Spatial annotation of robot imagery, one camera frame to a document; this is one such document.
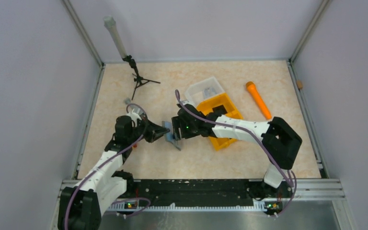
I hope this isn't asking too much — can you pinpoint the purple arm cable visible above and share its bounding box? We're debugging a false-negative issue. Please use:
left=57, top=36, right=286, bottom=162
left=63, top=103, right=151, bottom=230
left=174, top=89, right=297, bottom=217

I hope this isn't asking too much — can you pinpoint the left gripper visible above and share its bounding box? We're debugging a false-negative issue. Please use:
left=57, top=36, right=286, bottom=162
left=127, top=116, right=170, bottom=144

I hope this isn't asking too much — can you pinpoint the white plastic bin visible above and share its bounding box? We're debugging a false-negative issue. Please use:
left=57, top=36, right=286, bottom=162
left=184, top=77, right=225, bottom=107

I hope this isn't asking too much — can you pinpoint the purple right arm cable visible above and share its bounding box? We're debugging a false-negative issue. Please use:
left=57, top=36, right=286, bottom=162
left=174, top=89, right=297, bottom=217

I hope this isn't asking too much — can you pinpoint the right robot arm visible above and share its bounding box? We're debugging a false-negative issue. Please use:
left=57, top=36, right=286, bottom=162
left=172, top=104, right=302, bottom=197

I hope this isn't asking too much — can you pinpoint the black card in yellow bin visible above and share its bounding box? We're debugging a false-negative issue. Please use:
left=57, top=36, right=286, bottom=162
left=212, top=105, right=227, bottom=115

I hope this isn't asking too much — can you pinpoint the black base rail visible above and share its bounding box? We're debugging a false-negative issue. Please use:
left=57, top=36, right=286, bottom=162
left=104, top=178, right=294, bottom=208

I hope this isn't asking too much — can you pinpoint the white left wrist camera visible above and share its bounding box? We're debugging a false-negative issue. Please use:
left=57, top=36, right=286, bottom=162
left=128, top=108, right=144, bottom=121

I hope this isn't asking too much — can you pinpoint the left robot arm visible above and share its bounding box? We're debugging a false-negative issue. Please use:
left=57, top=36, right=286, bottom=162
left=57, top=113, right=170, bottom=230

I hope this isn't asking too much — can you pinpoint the grey plastic bolt tool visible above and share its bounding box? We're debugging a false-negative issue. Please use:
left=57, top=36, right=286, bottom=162
left=124, top=98, right=132, bottom=105

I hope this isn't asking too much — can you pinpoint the yellow plastic bin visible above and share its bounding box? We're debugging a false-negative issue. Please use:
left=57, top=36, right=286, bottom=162
left=196, top=92, right=244, bottom=152

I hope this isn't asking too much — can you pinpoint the grey leather card holder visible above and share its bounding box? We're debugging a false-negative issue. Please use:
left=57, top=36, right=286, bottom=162
left=162, top=121, right=182, bottom=151

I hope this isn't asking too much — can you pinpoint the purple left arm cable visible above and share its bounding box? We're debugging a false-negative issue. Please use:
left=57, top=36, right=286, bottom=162
left=63, top=103, right=151, bottom=230

